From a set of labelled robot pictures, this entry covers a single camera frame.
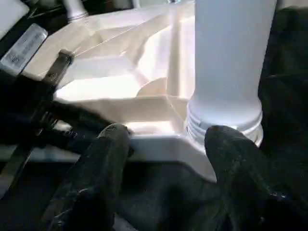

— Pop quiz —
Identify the black work mat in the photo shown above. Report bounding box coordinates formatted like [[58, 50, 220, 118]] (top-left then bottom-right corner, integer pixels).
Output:
[[0, 0, 308, 231]]

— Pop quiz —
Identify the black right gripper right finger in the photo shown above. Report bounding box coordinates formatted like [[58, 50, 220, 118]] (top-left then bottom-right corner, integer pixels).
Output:
[[205, 126, 308, 231]]

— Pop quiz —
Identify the white plastic table leg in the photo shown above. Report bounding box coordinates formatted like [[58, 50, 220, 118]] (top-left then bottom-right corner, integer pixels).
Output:
[[63, 0, 90, 22], [185, 0, 279, 147]]

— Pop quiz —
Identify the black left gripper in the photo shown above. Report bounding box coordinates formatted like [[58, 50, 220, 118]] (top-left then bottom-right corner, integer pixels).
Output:
[[0, 50, 136, 198]]

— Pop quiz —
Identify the white plastic table top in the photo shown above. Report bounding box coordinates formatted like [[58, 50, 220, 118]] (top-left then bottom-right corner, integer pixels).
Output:
[[22, 0, 217, 183]]

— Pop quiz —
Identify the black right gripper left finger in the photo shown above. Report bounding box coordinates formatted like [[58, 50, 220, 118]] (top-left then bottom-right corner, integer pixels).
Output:
[[41, 124, 133, 231]]

